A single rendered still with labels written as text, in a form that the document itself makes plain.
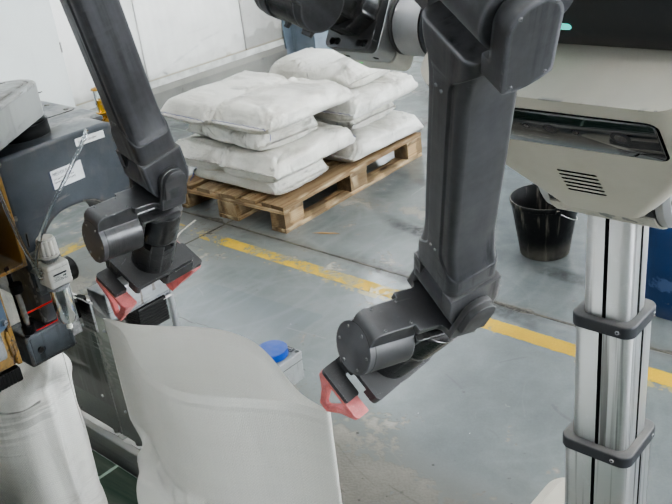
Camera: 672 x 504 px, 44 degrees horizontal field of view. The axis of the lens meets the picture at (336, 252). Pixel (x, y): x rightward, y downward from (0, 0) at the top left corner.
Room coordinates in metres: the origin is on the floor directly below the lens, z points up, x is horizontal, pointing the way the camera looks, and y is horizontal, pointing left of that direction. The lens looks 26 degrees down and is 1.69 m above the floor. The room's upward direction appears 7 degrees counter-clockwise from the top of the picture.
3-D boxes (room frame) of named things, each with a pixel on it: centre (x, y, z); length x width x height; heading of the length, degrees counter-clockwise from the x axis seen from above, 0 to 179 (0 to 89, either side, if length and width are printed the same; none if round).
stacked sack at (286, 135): (4.23, 0.36, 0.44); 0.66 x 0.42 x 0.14; 40
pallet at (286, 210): (4.47, 0.13, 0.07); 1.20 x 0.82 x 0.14; 138
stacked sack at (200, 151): (4.38, 0.47, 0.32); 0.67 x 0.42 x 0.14; 140
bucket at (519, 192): (3.25, -0.91, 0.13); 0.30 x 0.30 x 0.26
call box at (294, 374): (1.34, 0.14, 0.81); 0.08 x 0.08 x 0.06; 46
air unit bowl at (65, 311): (1.13, 0.42, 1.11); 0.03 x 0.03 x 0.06
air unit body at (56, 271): (1.14, 0.42, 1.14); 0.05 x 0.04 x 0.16; 136
